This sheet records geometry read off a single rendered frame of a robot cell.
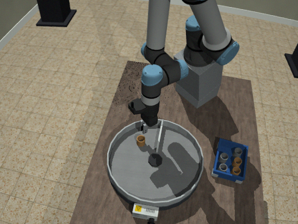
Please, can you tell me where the grey metal sleeve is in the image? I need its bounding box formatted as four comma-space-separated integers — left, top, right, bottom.
232, 148, 242, 158
218, 164, 227, 172
219, 153, 228, 164

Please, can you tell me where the bronze bushing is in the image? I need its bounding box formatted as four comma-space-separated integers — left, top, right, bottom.
232, 157, 242, 167
230, 166, 240, 176
136, 135, 145, 147

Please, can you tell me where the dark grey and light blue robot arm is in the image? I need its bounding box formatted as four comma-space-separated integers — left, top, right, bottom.
141, 0, 239, 99

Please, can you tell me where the blue crate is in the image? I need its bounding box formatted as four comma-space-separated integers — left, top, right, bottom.
211, 138, 249, 184

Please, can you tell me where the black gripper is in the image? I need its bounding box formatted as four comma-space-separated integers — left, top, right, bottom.
128, 93, 160, 134

